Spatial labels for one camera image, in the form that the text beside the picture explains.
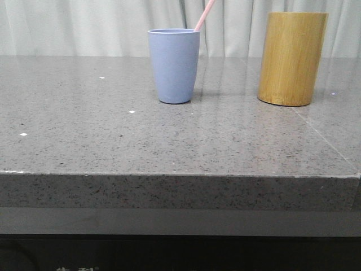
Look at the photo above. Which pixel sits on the dark cabinet under counter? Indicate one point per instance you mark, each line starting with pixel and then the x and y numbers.
pixel 37 242

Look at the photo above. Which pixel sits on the bamboo cylindrical holder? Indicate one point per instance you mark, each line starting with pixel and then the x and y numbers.
pixel 291 56

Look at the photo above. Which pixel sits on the blue plastic cup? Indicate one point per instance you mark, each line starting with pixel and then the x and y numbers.
pixel 174 56

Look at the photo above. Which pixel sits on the white curtain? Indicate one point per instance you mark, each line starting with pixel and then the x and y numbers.
pixel 119 28

